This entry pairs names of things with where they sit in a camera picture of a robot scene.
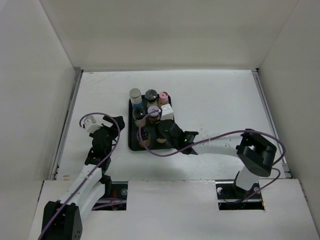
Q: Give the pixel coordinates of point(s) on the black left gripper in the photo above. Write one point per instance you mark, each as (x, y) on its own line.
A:
(113, 131)

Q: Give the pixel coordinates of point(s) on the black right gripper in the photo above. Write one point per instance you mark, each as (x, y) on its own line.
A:
(160, 134)

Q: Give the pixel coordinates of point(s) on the black knob lid jar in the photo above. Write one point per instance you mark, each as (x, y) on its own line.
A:
(143, 137)

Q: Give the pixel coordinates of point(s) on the black domed lid jar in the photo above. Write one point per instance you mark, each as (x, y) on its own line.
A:
(138, 115)

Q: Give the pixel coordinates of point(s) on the blue label silver cap bottle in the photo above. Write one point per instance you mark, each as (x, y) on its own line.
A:
(136, 98)

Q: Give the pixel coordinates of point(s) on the pink cap shaker bottle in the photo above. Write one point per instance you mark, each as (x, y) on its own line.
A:
(163, 99)

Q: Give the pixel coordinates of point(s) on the clear cap black grinder bottle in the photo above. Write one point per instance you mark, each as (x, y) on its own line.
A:
(151, 95)

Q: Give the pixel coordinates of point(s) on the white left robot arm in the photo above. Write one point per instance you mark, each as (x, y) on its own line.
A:
(63, 218)

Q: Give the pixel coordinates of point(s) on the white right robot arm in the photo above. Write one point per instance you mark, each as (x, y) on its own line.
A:
(255, 152)

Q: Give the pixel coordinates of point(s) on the black plastic tray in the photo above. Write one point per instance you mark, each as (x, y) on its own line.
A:
(132, 140)

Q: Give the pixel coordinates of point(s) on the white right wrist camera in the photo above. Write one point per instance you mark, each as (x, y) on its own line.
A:
(167, 112)

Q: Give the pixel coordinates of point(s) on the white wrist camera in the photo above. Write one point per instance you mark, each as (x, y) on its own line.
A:
(167, 112)
(90, 124)

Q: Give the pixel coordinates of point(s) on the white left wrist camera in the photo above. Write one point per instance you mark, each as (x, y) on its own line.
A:
(90, 124)

